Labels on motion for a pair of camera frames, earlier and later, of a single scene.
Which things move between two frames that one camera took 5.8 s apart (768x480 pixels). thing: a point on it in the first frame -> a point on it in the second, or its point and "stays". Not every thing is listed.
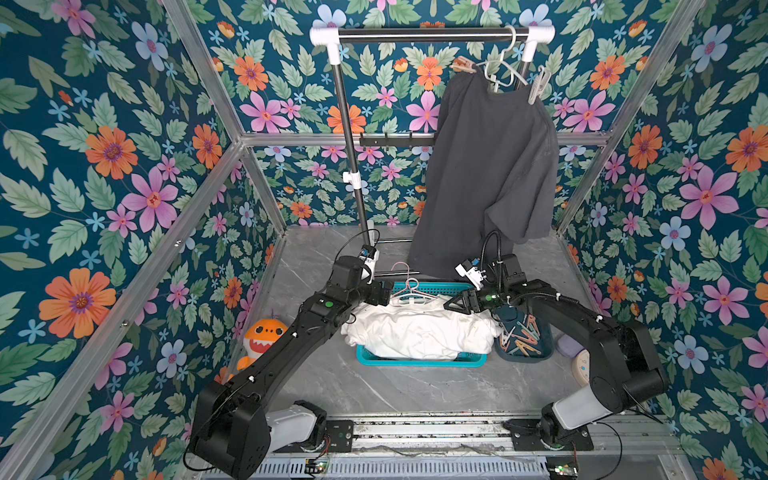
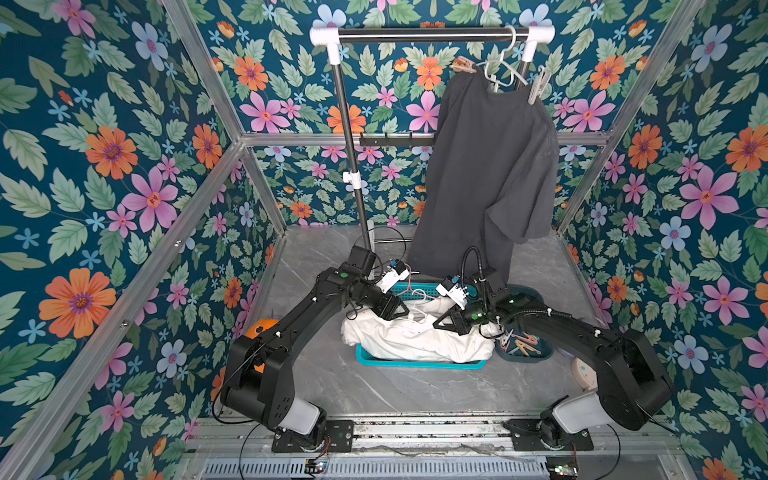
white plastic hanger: [500, 72] stays
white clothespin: [542, 79] stays
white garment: [420, 328] stays
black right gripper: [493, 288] -> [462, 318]
